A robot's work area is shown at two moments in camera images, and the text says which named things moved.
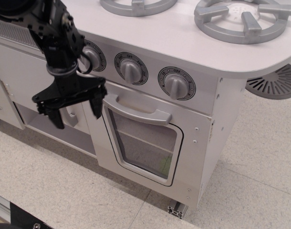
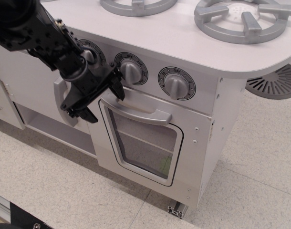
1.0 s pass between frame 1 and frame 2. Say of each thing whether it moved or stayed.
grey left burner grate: stayed
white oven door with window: stayed
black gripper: moved
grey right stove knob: stayed
